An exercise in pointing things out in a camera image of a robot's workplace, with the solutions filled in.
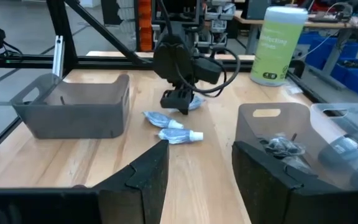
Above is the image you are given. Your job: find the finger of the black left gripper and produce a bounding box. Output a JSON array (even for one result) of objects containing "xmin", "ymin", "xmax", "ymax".
[
  {"xmin": 180, "ymin": 90, "xmax": 195, "ymax": 116},
  {"xmin": 160, "ymin": 89, "xmax": 185, "ymax": 109}
]

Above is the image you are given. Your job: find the light wood bench top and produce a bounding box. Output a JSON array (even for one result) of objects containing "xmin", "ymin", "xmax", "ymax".
[{"xmin": 85, "ymin": 50, "xmax": 256, "ymax": 62}]

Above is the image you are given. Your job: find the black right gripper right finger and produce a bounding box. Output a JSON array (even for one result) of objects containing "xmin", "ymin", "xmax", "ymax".
[{"xmin": 232, "ymin": 141, "xmax": 358, "ymax": 224}]

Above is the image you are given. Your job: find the silver metal bracket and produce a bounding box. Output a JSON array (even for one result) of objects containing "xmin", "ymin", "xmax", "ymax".
[{"xmin": 52, "ymin": 35, "xmax": 65, "ymax": 78}]

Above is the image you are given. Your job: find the white cable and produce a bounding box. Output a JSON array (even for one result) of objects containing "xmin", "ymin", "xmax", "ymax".
[{"xmin": 296, "ymin": 29, "xmax": 339, "ymax": 60}]

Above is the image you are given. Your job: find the small clear wrapper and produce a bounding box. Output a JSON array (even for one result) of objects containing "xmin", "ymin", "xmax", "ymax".
[{"xmin": 286, "ymin": 85, "xmax": 304, "ymax": 96}]

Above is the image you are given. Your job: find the smoke grey plastic bin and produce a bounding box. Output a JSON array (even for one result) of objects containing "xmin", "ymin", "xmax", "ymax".
[
  {"xmin": 234, "ymin": 102, "xmax": 351, "ymax": 190},
  {"xmin": 10, "ymin": 73, "xmax": 131, "ymax": 140}
]

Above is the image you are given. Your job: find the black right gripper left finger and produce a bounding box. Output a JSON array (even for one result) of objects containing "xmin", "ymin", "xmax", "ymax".
[{"xmin": 0, "ymin": 139, "xmax": 170, "ymax": 224}]

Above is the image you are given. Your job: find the black roll-on deodorant bottle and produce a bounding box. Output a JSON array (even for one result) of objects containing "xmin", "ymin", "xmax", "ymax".
[{"xmin": 317, "ymin": 132, "xmax": 358, "ymax": 166}]

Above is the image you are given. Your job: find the green disinfecting wipes canister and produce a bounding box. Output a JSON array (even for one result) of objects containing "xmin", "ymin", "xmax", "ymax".
[{"xmin": 249, "ymin": 6, "xmax": 309, "ymax": 87}]

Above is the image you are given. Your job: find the clear plastic bin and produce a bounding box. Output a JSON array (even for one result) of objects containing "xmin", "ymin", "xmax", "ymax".
[{"xmin": 309, "ymin": 102, "xmax": 358, "ymax": 191}]

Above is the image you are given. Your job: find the orange grey parts rack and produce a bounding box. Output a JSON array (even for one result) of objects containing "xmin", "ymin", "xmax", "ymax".
[{"xmin": 116, "ymin": 0, "xmax": 245, "ymax": 54}]

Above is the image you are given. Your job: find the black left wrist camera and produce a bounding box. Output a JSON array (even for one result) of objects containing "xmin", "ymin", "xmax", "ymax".
[{"xmin": 194, "ymin": 57, "xmax": 224, "ymax": 85}]

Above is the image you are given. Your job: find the black left camera cable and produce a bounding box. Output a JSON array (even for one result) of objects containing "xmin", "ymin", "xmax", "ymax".
[{"xmin": 172, "ymin": 46, "xmax": 242, "ymax": 98}]

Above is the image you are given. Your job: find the wooden desk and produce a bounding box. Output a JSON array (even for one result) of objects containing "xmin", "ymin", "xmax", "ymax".
[{"xmin": 233, "ymin": 9, "xmax": 358, "ymax": 91}]

